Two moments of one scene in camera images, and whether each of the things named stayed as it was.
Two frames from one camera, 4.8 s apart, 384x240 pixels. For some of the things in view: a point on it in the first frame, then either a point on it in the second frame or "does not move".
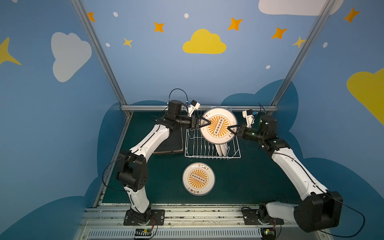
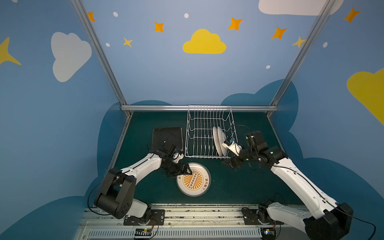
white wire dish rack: x=195 y=146 does not move
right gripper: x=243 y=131 to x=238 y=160
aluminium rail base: x=187 y=222 does not move
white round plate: x=217 y=132 to x=196 y=184
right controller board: x=268 y=233 does not move
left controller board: x=143 y=232 does not move
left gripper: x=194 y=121 to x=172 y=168
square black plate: x=173 y=143 does not move
